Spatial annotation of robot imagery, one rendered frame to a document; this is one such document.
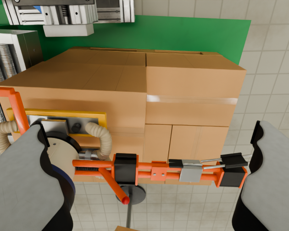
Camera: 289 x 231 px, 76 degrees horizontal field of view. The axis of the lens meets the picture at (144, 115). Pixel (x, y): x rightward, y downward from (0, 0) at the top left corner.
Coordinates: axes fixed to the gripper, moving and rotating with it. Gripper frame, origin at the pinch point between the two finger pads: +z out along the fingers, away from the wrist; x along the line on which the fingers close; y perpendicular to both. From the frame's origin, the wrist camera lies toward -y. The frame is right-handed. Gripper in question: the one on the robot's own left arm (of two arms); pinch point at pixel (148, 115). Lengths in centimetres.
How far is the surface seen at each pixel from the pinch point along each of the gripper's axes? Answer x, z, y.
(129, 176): -6, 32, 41
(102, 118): -16, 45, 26
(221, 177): 24, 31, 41
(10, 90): -34.7, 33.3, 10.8
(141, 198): -10, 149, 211
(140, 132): -3, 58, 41
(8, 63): -80, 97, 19
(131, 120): -7, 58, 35
